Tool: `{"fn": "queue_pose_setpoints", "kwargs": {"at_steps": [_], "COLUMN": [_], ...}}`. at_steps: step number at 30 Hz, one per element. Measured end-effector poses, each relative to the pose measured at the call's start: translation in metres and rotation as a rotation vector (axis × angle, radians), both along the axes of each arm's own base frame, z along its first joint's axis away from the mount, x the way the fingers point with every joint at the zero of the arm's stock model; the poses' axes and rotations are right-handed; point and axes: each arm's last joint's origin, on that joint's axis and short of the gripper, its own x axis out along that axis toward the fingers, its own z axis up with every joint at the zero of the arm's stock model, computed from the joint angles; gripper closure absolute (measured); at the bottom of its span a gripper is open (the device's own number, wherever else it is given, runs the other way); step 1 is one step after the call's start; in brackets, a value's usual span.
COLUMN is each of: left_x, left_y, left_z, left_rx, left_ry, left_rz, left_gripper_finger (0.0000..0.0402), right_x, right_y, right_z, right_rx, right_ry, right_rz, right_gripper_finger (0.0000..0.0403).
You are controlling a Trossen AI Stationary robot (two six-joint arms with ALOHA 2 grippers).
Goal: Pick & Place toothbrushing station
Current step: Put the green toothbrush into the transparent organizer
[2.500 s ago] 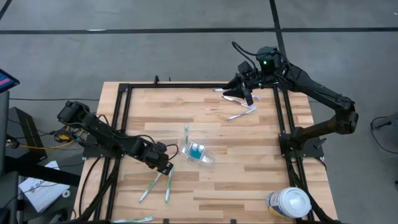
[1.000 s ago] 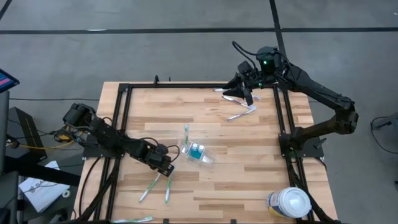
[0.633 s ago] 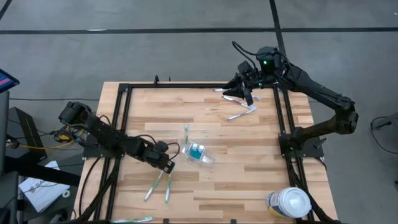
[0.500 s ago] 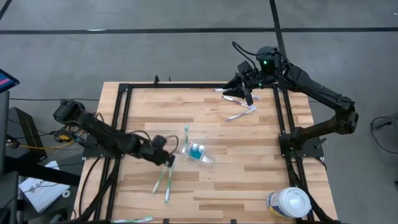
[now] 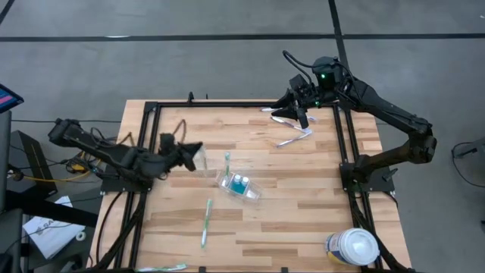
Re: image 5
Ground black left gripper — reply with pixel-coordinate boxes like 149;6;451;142
157;132;205;174

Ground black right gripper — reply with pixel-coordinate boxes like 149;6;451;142
270;84;324;130

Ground purple toothbrush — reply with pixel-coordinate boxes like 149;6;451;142
276;128;314;149
270;115;314;134
260;106;318;123

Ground green toothbrush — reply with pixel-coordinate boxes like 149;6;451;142
135;262;189;273
224;151;232;187
200;198;214;250

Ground clear acrylic organizer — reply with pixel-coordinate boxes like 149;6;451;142
214;168;263;202

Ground white wipes canister blue label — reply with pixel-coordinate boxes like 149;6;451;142
324;227;380;267

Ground white paper sheets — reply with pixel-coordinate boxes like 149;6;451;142
21;195;86;261

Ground large blue-screen monitor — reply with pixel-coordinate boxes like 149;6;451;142
0;83;25;114

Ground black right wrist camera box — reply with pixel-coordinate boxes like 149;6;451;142
289;74;311;94

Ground black metal table frame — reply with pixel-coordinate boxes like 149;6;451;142
89;92;416;273

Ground black base cable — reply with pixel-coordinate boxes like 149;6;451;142
94;189;126;266

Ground yellow cable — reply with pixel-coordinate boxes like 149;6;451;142
9;151;105;184

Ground black floor cable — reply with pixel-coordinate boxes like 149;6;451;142
450;140;485;189

